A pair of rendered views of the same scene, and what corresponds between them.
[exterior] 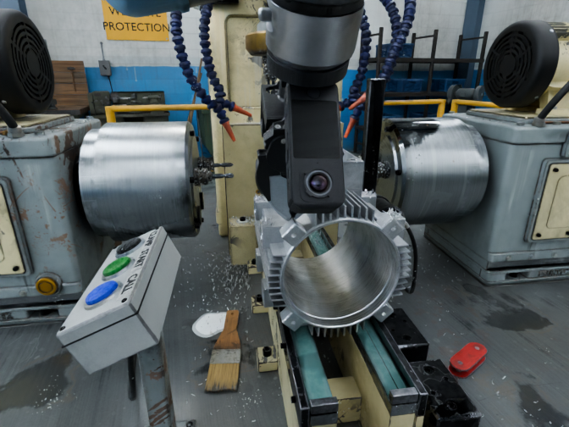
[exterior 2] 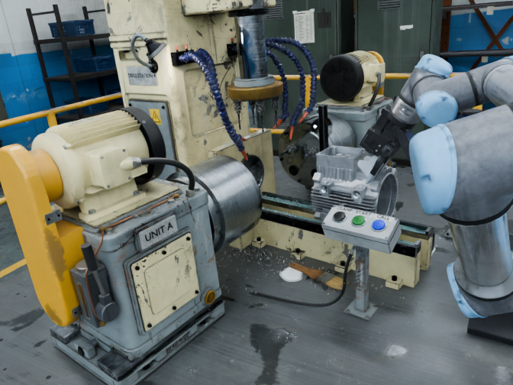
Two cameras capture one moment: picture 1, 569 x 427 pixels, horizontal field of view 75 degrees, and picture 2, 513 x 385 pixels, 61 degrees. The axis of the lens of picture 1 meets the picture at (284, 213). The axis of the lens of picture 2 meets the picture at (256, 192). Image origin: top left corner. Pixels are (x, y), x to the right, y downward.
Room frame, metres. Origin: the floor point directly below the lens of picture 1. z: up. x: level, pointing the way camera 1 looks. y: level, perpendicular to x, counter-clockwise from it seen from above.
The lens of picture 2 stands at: (-0.19, 0.97, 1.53)
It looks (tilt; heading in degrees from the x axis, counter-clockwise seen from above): 22 degrees down; 318
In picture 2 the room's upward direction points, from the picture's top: 5 degrees counter-clockwise
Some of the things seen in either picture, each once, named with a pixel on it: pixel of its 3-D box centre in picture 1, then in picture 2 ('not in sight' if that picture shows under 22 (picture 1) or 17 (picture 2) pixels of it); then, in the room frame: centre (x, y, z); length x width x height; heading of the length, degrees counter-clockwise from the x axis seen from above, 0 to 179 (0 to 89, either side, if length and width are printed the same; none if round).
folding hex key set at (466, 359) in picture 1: (467, 359); not in sight; (0.49, -0.31, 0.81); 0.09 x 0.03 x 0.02; 128
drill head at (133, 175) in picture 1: (127, 182); (197, 211); (0.77, 0.34, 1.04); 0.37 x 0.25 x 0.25; 98
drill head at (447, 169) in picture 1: (428, 171); (321, 146); (0.86, -0.34, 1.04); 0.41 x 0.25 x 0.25; 98
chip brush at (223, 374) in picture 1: (227, 345); (317, 275); (0.54, 0.10, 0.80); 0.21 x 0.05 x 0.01; 2
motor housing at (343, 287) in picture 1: (322, 243); (354, 194); (0.51, -0.06, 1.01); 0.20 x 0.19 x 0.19; 9
